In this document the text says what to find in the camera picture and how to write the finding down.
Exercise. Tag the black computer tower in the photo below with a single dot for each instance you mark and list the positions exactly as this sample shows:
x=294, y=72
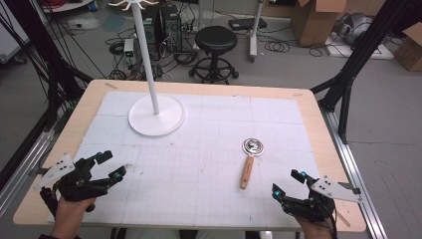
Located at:
x=170, y=30

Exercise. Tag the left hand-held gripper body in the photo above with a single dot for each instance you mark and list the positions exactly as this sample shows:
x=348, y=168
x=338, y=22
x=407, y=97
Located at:
x=78, y=184

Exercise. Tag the person's left hand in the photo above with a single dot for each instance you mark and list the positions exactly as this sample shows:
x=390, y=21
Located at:
x=71, y=215

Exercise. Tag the white hook stand rack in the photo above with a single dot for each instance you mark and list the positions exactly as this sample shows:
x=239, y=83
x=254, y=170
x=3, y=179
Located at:
x=156, y=119

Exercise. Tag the black metal frame post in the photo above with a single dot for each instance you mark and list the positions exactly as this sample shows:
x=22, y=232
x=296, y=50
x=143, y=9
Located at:
x=49, y=66
x=361, y=49

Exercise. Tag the person's right hand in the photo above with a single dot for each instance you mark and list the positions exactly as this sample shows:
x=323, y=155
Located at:
x=315, y=230

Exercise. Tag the small cardboard box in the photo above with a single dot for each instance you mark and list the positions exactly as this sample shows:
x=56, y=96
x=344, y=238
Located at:
x=411, y=49

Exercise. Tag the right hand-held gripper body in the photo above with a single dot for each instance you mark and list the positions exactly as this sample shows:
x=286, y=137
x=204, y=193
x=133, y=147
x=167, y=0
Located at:
x=318, y=202

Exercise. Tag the grey power supply box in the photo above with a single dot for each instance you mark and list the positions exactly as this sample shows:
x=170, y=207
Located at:
x=129, y=46

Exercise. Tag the silver round appliance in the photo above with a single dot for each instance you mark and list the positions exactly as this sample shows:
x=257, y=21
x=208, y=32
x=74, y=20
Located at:
x=356, y=28

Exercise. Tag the white cabinet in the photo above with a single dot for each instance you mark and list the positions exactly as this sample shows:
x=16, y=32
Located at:
x=10, y=40

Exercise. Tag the black round stool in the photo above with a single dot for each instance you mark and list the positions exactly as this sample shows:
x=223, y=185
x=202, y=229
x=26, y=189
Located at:
x=215, y=40

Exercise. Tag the aluminium rail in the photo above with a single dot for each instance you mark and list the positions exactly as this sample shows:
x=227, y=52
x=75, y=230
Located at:
x=26, y=162
x=351, y=166

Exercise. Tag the strip of beige tape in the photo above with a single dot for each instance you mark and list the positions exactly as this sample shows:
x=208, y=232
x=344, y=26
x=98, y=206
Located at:
x=297, y=95
x=111, y=86

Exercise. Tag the large open cardboard box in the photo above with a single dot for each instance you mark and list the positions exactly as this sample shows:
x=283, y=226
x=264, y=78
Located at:
x=315, y=26

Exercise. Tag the white grid mat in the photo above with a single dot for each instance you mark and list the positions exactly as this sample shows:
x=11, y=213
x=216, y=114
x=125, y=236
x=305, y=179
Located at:
x=199, y=186

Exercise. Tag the white rolling stand leg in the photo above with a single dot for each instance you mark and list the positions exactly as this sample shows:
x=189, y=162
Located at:
x=253, y=33

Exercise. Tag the white flat board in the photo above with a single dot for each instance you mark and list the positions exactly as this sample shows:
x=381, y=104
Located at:
x=381, y=53

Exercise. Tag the black flat device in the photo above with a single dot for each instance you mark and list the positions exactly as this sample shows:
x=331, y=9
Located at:
x=247, y=23

